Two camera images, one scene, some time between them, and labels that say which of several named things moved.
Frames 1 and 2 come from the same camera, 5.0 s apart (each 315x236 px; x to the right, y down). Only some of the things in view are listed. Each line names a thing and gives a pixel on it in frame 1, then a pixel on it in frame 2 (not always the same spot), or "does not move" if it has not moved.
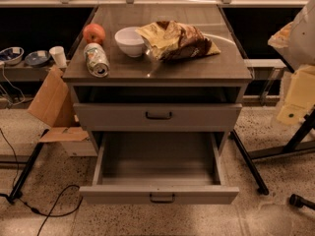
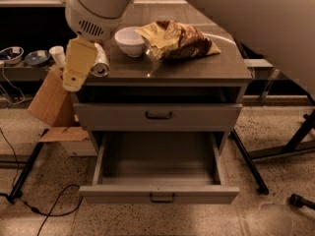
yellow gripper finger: x=300 y=97 → x=81 y=54
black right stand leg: x=249 y=163 does not move
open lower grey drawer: x=158 y=168 does not move
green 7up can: x=96 y=60 does not move
